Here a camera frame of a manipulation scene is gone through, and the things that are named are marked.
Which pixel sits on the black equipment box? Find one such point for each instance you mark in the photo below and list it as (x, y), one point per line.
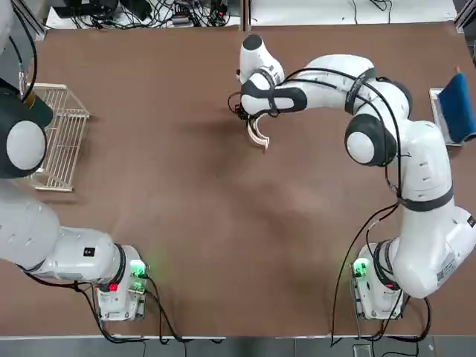
(89, 6)

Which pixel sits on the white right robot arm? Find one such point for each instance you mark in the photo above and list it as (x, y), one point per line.
(420, 167)

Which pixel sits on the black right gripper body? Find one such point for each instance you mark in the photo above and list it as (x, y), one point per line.
(246, 113)

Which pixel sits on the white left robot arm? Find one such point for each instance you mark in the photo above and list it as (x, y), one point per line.
(33, 230)

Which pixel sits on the blue curved fabric holder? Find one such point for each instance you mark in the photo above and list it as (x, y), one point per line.
(459, 108)

